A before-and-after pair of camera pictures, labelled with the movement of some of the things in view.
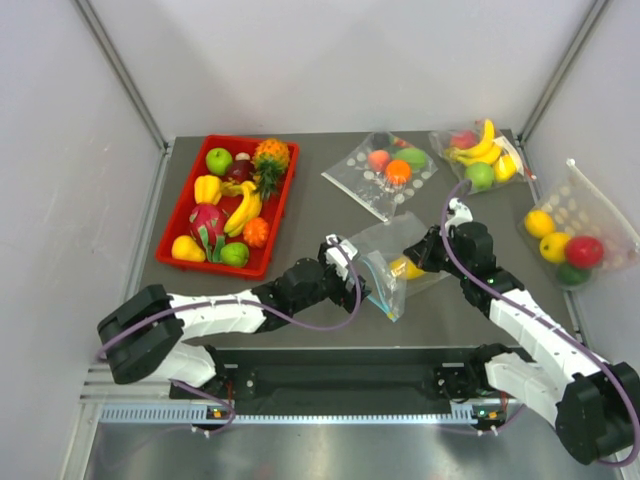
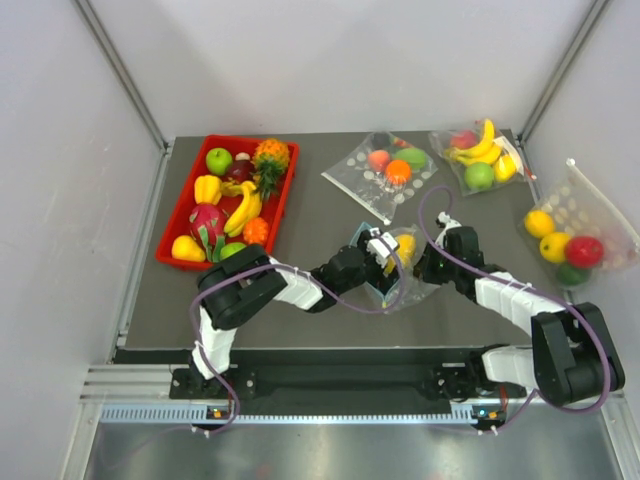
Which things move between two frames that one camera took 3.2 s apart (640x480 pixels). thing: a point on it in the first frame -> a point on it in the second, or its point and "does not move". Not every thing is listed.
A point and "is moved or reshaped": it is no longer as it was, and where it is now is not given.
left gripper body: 335,285 -> 370,269
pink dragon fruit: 208,228 does not move
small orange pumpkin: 256,231 does not move
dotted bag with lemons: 575,234 does not move
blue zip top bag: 375,248 is moved or reshaped
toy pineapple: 270,158 does not move
